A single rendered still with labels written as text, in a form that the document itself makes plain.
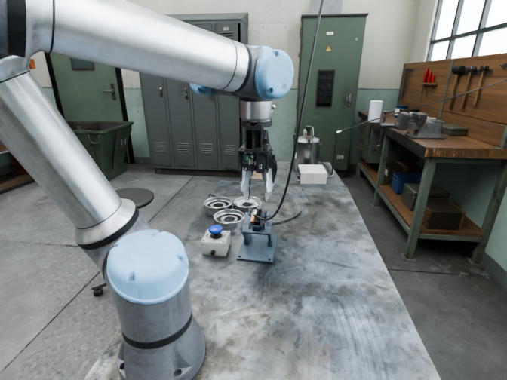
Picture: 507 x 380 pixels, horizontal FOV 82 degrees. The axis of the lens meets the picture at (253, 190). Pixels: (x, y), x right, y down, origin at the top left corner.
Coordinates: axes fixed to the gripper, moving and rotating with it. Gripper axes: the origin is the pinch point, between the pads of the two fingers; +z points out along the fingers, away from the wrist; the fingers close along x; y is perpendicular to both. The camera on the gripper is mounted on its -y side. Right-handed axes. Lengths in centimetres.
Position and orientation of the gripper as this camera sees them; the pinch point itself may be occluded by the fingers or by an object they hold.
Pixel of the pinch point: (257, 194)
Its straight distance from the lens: 77.3
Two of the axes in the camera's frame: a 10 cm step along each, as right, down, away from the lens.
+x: 9.9, 0.6, -1.6
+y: -1.7, 3.6, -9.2
